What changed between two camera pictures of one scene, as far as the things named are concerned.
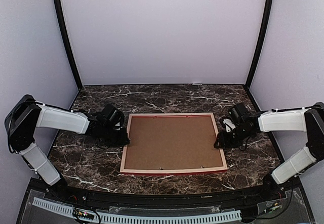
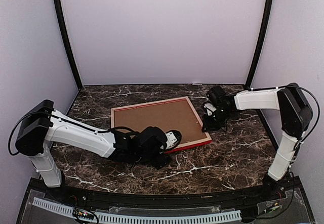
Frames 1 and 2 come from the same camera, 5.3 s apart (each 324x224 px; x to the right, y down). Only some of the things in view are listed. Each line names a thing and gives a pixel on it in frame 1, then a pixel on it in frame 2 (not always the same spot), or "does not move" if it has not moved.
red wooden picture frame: x=162 y=171 → x=176 y=114
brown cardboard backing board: x=165 y=142 → x=175 y=115
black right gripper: x=224 y=142 → x=209 y=127
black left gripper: x=122 y=142 → x=160 y=162
